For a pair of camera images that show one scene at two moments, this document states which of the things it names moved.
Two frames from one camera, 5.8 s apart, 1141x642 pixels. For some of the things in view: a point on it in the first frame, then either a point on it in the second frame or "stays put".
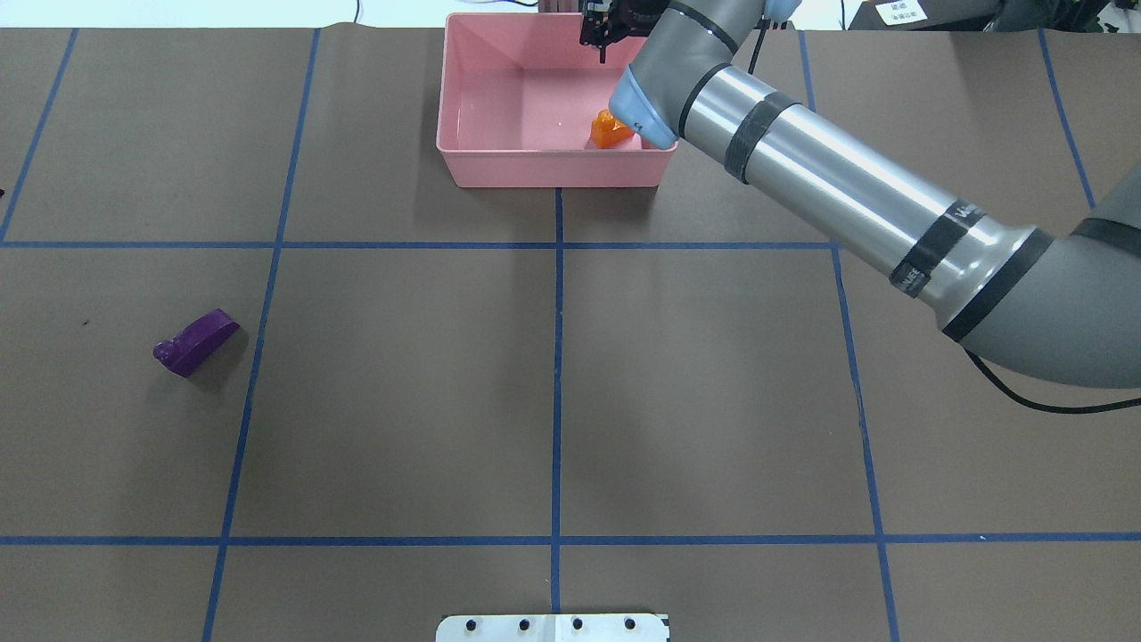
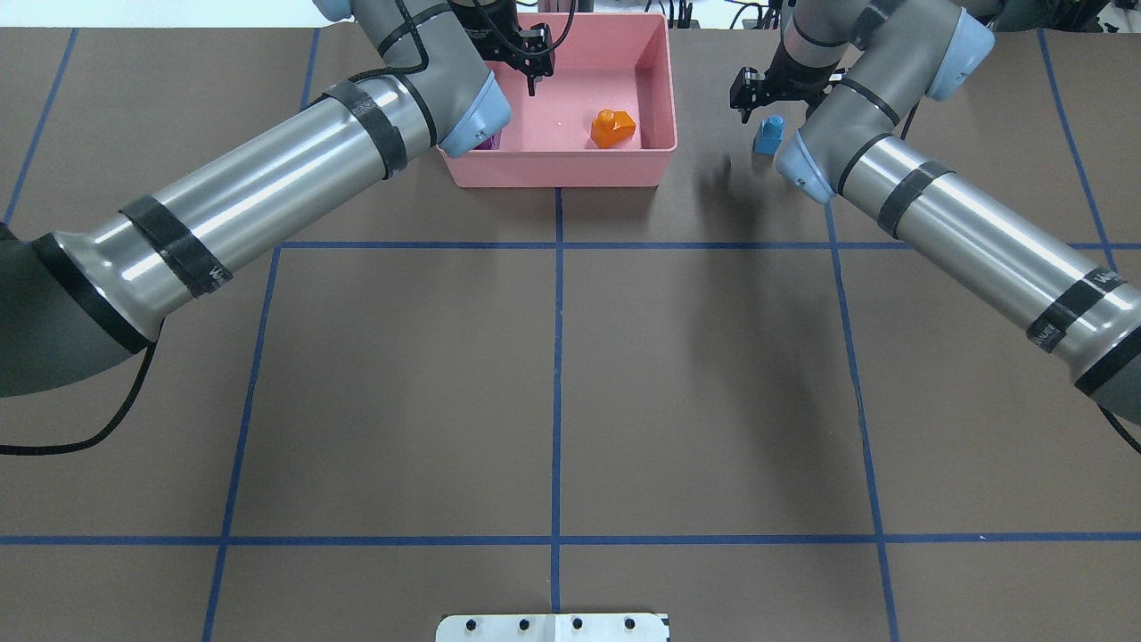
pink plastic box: [518, 94] stays put
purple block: [195, 340] -> [492, 143]
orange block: [607, 129] stays put
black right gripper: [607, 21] -> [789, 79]
